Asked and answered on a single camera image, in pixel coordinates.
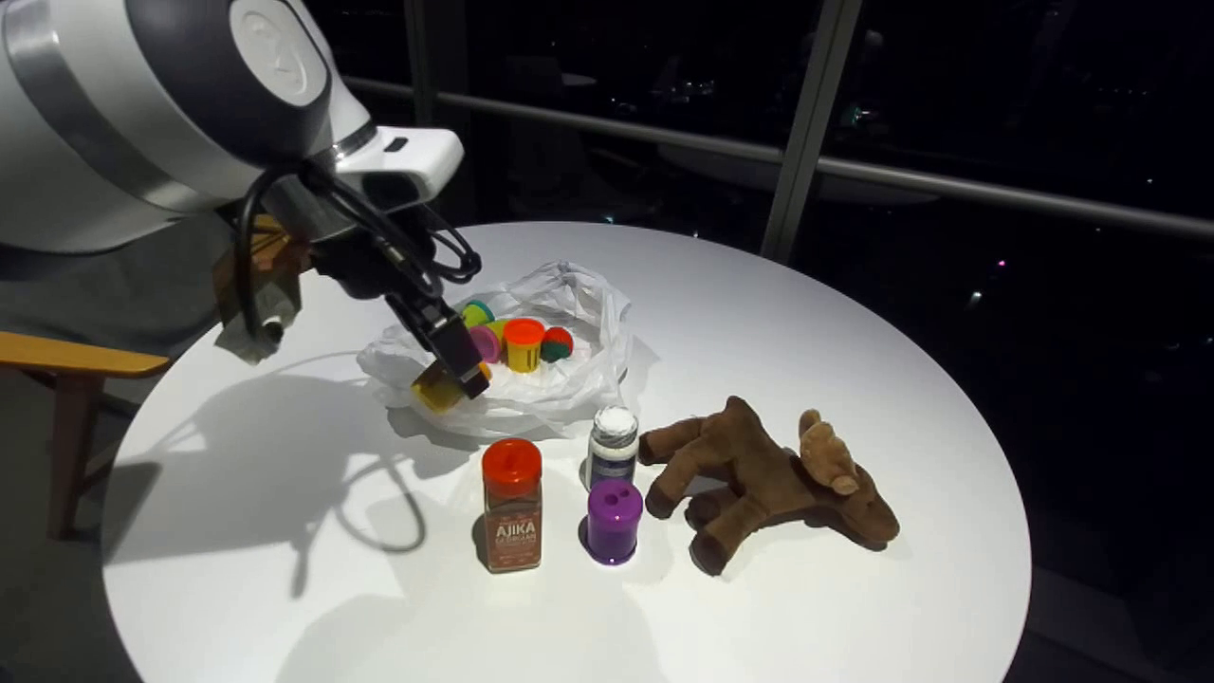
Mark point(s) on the grey armchair with wooden arms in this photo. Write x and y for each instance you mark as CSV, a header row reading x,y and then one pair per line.
x,y
73,324

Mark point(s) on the brown plush moose toy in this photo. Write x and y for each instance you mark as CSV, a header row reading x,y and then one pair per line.
x,y
738,478

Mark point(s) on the orange toy cup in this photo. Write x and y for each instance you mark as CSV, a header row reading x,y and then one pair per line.
x,y
520,342

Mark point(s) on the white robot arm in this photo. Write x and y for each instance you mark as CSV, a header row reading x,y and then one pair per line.
x,y
135,114

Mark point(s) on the green play dough tub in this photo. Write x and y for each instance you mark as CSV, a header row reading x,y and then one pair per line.
x,y
477,311

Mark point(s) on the white pill bottle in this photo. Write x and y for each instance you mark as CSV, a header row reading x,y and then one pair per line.
x,y
611,440

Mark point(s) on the metal window railing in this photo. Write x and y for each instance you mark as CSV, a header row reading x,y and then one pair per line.
x,y
850,167

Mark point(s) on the spice jar with orange lid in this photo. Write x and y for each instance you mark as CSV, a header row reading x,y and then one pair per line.
x,y
514,506

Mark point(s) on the vertical window frame post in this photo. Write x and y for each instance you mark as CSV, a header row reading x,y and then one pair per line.
x,y
809,124

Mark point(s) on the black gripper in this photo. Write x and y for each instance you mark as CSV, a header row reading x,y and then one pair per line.
x,y
388,243

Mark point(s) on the pink lidded toy tub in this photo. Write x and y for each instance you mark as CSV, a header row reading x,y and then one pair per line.
x,y
486,342

